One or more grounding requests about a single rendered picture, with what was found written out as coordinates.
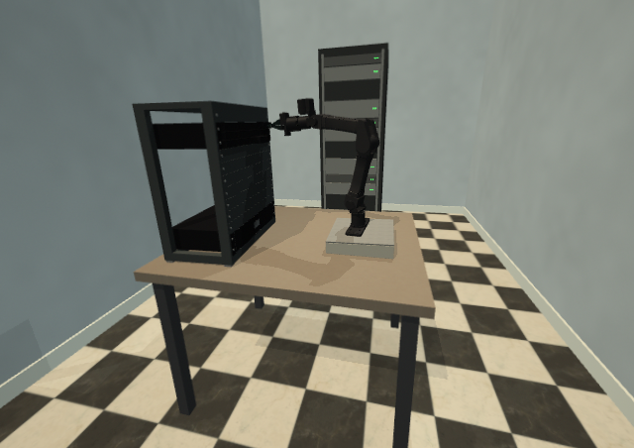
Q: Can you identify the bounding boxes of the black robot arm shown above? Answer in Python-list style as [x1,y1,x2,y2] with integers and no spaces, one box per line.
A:
[287,98,379,237]

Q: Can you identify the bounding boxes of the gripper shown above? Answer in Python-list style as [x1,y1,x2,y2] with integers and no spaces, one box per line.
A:
[267,112,300,136]

